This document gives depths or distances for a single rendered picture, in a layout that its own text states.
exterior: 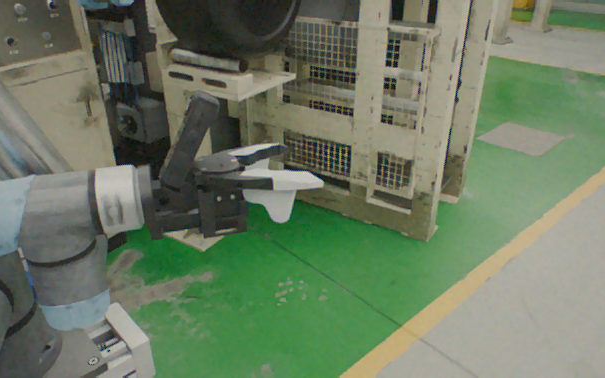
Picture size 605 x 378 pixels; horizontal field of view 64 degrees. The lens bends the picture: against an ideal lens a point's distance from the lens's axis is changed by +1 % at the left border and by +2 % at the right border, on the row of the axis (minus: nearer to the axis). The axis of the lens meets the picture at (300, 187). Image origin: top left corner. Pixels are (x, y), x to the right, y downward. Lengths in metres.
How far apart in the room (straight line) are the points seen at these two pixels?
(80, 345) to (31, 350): 0.08
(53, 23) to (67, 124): 0.37
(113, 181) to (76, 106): 1.54
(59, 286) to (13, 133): 0.19
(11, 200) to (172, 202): 0.16
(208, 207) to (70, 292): 0.18
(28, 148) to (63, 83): 1.38
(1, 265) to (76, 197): 0.24
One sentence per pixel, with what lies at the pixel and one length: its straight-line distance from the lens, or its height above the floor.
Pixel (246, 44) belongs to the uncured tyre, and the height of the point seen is 0.97.
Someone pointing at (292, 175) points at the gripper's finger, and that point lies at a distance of 0.53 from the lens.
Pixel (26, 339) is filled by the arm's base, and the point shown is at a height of 0.78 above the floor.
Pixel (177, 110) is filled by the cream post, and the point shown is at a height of 0.64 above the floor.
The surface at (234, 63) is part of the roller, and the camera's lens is 1.74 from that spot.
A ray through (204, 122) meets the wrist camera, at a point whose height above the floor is 1.13.
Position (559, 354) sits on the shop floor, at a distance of 2.01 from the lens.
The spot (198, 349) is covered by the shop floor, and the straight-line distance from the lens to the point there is 1.84.
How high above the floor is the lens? 1.31
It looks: 28 degrees down
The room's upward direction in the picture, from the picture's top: straight up
